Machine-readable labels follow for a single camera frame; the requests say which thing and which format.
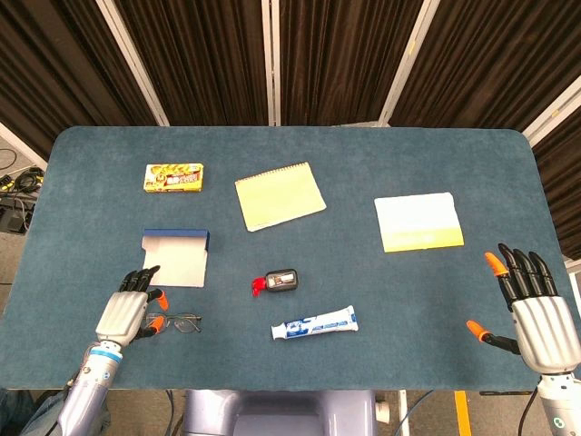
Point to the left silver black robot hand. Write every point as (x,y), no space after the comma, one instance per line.
(120,318)

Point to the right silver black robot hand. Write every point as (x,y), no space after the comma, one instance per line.
(544,331)

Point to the thin wire eyeglasses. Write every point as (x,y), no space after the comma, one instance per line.
(184,323)

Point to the blue and white box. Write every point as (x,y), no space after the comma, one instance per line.
(181,261)

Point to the right lavender robot arm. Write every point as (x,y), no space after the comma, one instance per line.
(560,404)

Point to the yellow floor tape strip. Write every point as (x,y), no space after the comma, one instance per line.
(462,413)

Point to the black foot pedal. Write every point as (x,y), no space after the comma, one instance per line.
(13,221)

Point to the yellow red snack box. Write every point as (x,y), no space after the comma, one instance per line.
(174,178)

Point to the dark brown curtain panel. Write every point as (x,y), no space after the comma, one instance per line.
(340,59)
(563,181)
(490,59)
(54,59)
(199,59)

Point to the white table leg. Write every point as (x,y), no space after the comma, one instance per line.
(403,411)

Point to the black bottle red cap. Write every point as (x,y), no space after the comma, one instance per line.
(281,280)

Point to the white yellow booklet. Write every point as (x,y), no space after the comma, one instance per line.
(417,222)

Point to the lavender robot torso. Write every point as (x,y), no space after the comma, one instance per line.
(281,413)

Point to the white blue toothpaste tube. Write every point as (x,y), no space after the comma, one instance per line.
(318,322)

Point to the yellow spiral notepad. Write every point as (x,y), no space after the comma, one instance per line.
(279,197)

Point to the blue felt table cover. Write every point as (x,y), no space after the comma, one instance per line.
(345,159)

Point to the white partition frame post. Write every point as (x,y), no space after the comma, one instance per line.
(271,59)
(20,143)
(405,59)
(131,61)
(551,111)

